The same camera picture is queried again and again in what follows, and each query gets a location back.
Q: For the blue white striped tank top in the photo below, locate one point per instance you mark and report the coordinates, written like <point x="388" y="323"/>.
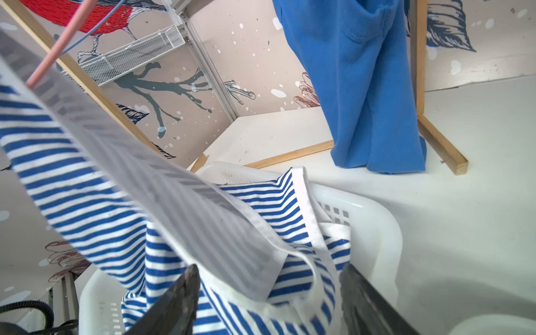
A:
<point x="269" y="258"/>

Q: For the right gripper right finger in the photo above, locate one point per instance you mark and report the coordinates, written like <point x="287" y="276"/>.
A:
<point x="365" y="311"/>

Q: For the light blue wire hanger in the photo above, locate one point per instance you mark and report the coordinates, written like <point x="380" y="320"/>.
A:
<point x="93" y="29"/>

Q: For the white plastic tray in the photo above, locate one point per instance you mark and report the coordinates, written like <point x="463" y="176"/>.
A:
<point x="495" y="324"/>

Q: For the wooden clothes rack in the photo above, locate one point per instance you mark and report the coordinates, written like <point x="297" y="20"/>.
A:
<point x="235" y="65"/>

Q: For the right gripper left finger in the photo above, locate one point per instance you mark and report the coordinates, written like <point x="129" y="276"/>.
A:
<point x="175" y="312"/>

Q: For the pink wire hanger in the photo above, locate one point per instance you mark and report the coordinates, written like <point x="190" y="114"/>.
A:
<point x="60" y="45"/>

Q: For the white wire wall basket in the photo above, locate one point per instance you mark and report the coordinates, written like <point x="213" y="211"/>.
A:
<point x="116" y="63"/>

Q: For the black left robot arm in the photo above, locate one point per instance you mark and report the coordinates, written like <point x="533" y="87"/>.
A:
<point x="38" y="318"/>

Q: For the white perforated plastic basket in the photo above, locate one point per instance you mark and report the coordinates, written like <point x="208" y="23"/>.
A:
<point x="353" y="229"/>

